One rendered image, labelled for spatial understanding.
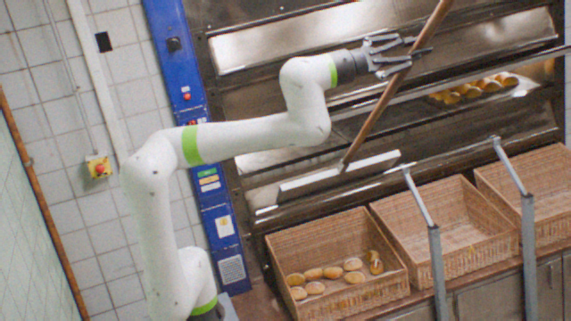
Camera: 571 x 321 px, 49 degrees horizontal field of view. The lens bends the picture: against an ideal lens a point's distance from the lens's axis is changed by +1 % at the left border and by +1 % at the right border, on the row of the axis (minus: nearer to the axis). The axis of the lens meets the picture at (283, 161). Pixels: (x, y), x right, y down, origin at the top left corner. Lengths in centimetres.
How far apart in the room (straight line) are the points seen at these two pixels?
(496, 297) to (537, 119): 105
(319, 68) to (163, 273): 70
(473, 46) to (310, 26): 89
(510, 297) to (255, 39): 176
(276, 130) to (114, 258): 163
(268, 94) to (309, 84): 137
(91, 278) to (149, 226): 149
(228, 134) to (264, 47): 126
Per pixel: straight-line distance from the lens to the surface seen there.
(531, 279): 327
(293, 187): 257
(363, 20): 305
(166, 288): 177
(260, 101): 294
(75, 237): 304
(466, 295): 317
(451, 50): 330
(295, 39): 293
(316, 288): 310
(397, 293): 302
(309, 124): 160
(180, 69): 280
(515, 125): 365
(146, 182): 161
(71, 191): 295
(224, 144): 168
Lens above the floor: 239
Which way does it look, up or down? 23 degrees down
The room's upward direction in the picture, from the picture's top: 11 degrees counter-clockwise
